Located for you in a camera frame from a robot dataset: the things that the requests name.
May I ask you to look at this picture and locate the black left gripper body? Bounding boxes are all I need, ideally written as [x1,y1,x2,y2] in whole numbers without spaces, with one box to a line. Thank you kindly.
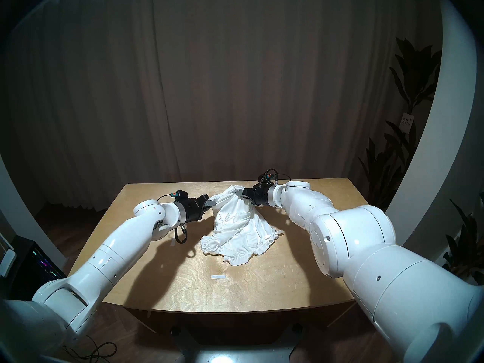
[178,196,206,223]

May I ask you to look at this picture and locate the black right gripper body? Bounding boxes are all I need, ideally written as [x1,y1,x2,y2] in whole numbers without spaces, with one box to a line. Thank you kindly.
[245,185,273,207]

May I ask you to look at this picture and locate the white ruffled pants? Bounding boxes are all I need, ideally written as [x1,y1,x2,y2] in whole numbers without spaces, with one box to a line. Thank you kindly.
[200,184,285,267]

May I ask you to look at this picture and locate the light wooden table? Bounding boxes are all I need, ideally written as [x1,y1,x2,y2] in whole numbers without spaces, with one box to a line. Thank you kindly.
[62,178,382,314]

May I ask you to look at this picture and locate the beige pleated curtain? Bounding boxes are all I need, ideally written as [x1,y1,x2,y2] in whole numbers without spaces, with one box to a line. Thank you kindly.
[0,0,443,215]

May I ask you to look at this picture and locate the black computer tower with lights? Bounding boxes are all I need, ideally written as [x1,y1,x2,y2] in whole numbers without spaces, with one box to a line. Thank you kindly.
[8,236,68,300]

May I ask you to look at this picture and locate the tall dark leafy plant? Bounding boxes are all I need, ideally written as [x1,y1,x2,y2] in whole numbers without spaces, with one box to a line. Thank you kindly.
[357,37,443,217]

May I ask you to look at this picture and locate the dark leafy potted plant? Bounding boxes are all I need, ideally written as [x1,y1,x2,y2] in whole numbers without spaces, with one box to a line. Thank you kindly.
[442,192,484,283]

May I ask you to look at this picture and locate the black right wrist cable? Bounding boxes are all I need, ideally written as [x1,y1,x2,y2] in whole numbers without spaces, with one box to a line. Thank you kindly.
[265,169,292,183]

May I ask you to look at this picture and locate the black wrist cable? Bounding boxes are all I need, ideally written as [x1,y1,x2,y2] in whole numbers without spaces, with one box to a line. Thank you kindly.
[155,193,189,245]
[265,169,292,183]

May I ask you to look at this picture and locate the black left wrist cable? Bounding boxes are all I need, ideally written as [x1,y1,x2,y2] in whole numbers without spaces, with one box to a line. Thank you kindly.
[155,193,189,245]

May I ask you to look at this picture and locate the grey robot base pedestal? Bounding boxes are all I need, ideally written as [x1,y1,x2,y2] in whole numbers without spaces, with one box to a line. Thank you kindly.
[170,323,303,363]

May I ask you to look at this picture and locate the black floor cables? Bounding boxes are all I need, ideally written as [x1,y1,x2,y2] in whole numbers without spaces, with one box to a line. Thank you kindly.
[64,336,118,363]

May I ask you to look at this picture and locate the white wall box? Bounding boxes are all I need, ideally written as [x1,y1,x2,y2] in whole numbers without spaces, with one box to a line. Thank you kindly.
[0,249,17,278]

